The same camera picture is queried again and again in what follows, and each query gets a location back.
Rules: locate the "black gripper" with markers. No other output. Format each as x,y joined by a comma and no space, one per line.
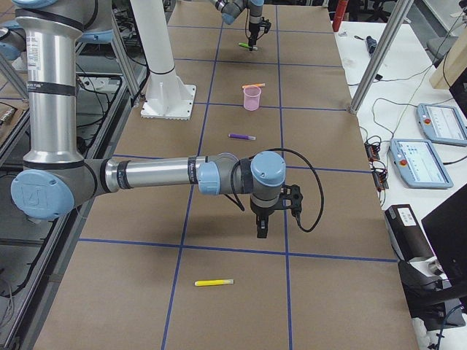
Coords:
252,28
261,211

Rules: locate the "green marker pen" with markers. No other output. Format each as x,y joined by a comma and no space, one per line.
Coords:
246,46

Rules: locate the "orange marker pen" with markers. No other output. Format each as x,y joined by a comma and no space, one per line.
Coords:
257,85

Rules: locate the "yellow marker pen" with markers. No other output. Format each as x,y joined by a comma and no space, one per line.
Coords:
214,282

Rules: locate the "purple marker pen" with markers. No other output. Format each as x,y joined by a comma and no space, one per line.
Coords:
241,136

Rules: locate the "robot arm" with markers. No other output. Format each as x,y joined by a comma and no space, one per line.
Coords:
230,10
56,178

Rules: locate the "pink mesh pen holder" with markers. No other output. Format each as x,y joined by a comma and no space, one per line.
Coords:
251,98

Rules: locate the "red fire extinguisher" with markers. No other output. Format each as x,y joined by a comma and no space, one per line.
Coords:
339,14

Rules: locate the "black computer box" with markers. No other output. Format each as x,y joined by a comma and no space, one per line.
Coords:
406,235

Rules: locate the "near teach pendant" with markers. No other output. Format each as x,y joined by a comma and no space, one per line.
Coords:
419,165

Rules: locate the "teach pendant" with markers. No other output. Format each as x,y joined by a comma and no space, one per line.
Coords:
442,124
419,165

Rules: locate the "black monitor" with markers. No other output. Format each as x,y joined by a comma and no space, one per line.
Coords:
445,228

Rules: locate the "far teach pendant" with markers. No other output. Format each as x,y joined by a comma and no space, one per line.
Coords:
442,124

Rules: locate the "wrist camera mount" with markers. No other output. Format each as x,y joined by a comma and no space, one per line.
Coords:
290,198
265,25

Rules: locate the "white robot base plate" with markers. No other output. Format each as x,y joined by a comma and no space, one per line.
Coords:
167,96

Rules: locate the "aluminium frame post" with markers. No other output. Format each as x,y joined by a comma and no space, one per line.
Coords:
395,21

